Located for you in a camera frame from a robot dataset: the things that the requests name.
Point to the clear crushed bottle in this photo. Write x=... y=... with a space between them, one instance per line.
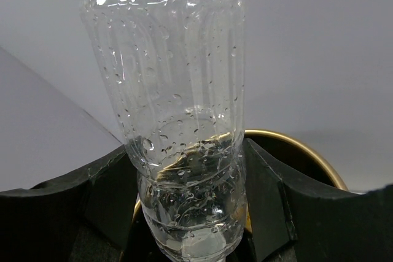
x=174 y=73

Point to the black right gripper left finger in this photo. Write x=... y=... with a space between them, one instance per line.
x=84 y=215

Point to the dark bin with gold rim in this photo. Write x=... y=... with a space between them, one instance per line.
x=141 y=244

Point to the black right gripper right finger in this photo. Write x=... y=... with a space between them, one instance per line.
x=315 y=221

